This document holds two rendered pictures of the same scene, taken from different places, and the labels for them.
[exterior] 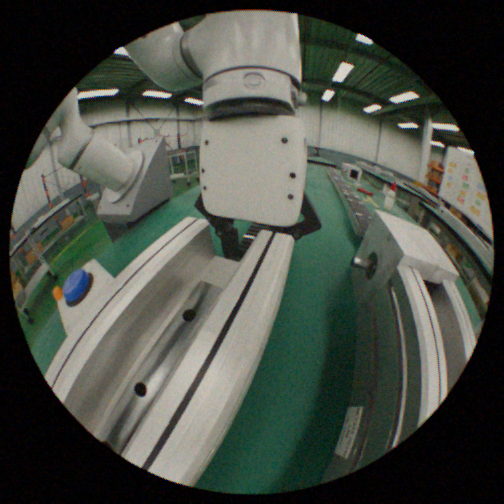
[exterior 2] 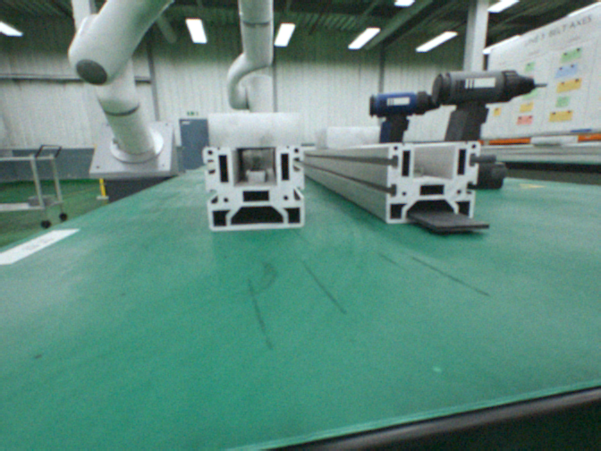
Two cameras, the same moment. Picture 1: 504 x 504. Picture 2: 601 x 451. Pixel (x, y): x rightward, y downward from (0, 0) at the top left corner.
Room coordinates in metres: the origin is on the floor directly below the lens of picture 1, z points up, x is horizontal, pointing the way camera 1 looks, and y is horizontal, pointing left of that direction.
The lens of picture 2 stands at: (-0.94, 0.40, 0.86)
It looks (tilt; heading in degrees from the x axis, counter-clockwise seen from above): 13 degrees down; 335
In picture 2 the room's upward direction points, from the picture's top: 1 degrees counter-clockwise
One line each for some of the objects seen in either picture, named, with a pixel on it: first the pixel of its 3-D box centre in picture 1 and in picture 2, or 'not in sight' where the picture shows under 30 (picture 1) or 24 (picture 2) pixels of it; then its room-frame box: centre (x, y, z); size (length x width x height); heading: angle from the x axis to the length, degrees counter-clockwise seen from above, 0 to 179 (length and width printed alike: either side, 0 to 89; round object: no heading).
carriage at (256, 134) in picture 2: not in sight; (258, 143); (-0.50, 0.25, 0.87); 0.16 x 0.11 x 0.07; 159
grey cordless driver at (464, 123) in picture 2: not in sight; (485, 131); (-0.54, -0.21, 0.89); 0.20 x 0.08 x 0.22; 58
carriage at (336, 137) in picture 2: not in sight; (343, 145); (-0.33, -0.02, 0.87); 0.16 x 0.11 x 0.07; 159
